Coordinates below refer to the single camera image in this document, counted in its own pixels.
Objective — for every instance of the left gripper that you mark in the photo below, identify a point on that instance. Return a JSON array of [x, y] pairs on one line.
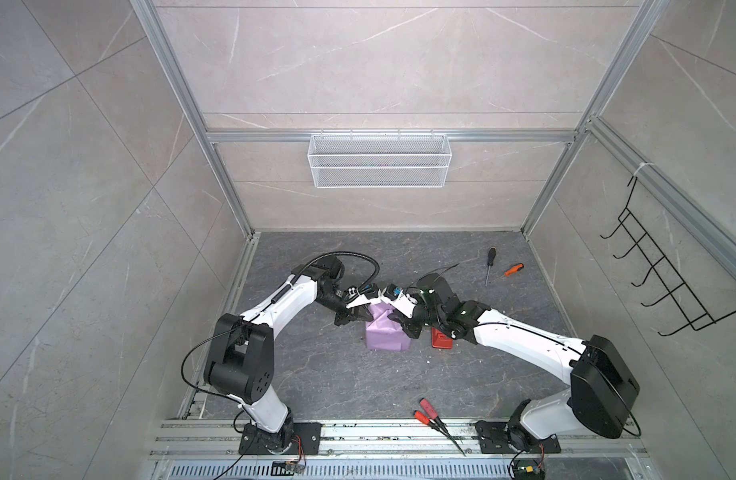
[[355, 315]]

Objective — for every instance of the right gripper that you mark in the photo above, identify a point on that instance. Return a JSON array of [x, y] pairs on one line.
[[412, 331]]

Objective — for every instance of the red tape dispenser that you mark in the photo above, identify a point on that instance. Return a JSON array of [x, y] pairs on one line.
[[440, 341]]

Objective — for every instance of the pink wrapping paper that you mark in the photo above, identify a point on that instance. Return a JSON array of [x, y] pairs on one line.
[[383, 333]]

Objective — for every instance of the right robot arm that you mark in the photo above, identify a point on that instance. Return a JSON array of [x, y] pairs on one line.
[[600, 388]]

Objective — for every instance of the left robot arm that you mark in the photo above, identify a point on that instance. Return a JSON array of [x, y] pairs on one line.
[[240, 361]]

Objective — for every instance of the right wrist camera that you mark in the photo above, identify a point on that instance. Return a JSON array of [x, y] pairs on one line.
[[399, 299]]

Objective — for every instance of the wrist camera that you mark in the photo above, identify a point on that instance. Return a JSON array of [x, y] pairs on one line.
[[362, 296], [399, 299]]

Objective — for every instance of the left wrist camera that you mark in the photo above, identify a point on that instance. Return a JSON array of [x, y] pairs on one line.
[[362, 296]]

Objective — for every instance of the black handled screwdriver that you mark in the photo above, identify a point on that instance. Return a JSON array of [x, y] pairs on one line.
[[491, 255]]

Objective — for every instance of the orange handled screwdriver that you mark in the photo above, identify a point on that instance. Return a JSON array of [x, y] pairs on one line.
[[514, 269]]

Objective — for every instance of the red handled screwdriver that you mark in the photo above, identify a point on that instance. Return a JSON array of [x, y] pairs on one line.
[[424, 419]]

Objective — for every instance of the white wire mesh basket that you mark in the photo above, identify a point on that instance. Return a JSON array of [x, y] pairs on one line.
[[379, 160]]

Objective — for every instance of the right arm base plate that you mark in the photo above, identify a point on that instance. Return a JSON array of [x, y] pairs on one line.
[[500, 437]]

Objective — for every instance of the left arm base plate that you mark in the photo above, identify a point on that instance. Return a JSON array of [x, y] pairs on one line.
[[292, 438]]

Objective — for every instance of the aluminium mounting rail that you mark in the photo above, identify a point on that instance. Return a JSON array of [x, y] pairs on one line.
[[363, 439]]

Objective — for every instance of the black wire hook rack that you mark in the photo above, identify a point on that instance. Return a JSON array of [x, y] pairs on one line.
[[676, 290]]

